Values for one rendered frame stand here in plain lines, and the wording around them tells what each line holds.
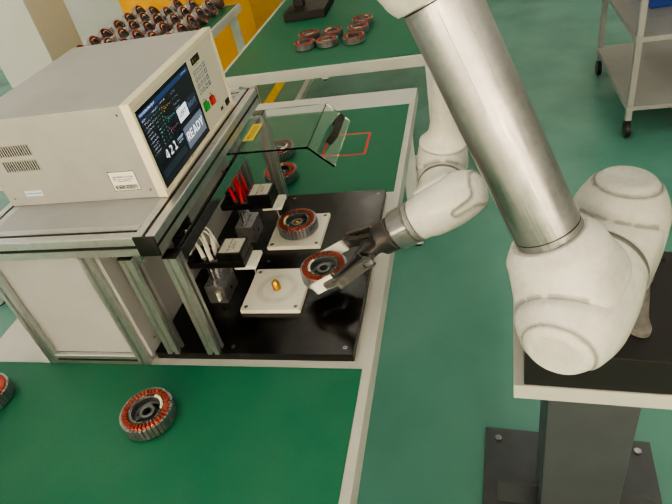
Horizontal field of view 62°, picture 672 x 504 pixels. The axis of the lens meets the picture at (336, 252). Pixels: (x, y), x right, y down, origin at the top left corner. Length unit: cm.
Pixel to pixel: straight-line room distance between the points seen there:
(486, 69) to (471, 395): 148
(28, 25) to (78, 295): 402
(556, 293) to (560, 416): 54
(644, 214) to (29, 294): 122
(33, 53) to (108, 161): 409
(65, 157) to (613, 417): 125
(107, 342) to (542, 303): 97
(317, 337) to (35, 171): 69
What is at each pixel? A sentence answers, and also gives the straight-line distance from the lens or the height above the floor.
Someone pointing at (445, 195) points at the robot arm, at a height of 105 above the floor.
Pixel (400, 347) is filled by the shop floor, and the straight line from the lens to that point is 225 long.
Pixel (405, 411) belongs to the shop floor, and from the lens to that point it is 206.
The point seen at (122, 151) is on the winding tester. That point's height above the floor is 123.
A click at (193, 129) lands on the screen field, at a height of 117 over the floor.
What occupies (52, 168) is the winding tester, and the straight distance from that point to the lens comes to 132.
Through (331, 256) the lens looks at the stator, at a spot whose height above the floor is 85.
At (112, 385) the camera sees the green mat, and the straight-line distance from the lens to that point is 141.
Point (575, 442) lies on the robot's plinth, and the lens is 144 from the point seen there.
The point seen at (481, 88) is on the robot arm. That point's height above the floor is 136.
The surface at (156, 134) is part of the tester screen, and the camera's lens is 120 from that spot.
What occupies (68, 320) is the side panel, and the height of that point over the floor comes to 88.
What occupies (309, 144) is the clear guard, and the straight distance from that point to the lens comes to 137.
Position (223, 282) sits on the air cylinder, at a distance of 141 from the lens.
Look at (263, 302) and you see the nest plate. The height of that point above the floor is 78.
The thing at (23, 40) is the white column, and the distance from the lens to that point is 529.
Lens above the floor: 167
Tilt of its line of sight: 37 degrees down
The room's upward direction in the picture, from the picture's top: 13 degrees counter-clockwise
